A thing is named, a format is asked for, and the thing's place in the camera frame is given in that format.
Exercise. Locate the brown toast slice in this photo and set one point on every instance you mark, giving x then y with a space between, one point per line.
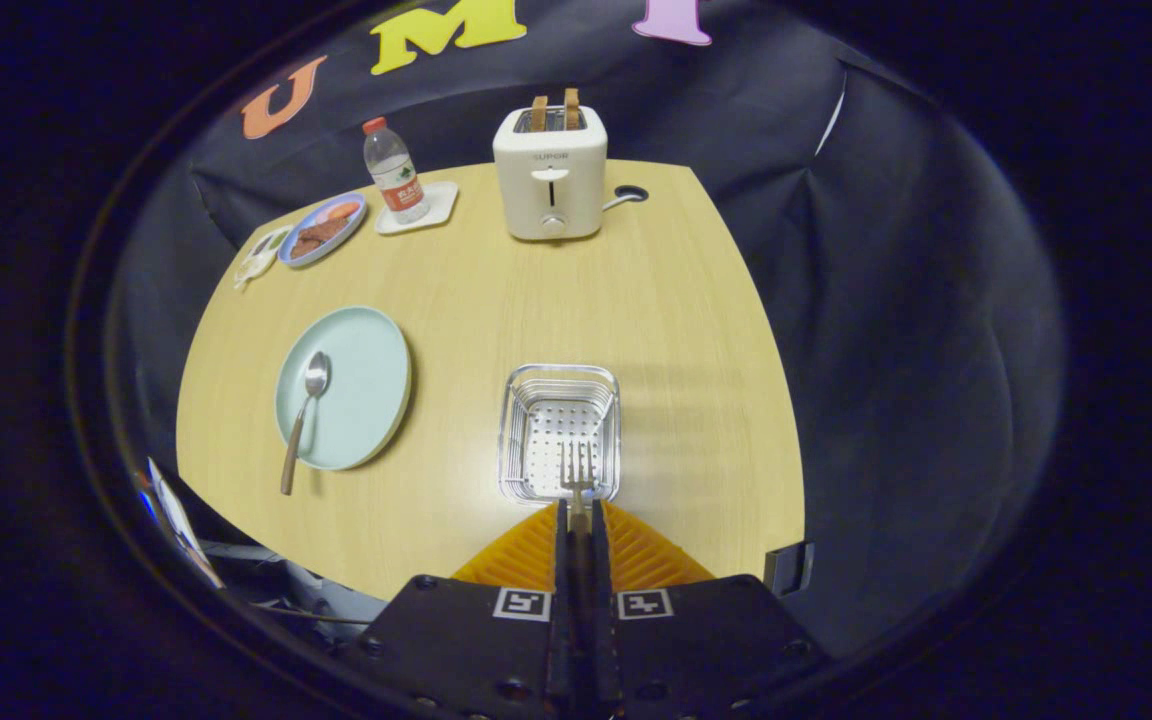
572 108
539 113

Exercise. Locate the blue plate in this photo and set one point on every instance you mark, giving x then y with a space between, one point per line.
349 229

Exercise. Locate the clear water bottle red cap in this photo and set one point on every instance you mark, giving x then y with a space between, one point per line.
396 180

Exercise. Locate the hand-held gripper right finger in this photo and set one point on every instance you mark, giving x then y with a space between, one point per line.
601 620

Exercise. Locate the white square coaster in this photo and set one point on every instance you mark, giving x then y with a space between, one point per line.
441 200

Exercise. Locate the black table clamp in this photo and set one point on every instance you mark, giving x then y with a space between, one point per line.
786 570

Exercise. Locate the pale green plate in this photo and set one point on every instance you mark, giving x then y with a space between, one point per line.
366 380

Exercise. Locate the white divided sauce dish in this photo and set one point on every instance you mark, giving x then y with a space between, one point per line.
261 256

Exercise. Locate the white toaster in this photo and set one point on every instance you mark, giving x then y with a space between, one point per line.
551 150

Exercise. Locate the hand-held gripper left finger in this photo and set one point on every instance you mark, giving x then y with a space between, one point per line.
566 620

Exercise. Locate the brown meat slices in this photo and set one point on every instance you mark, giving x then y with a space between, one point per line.
318 236

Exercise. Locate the orange sausage slice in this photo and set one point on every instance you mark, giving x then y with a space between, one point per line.
341 211

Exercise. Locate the black backdrop cloth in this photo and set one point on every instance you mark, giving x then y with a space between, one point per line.
886 300

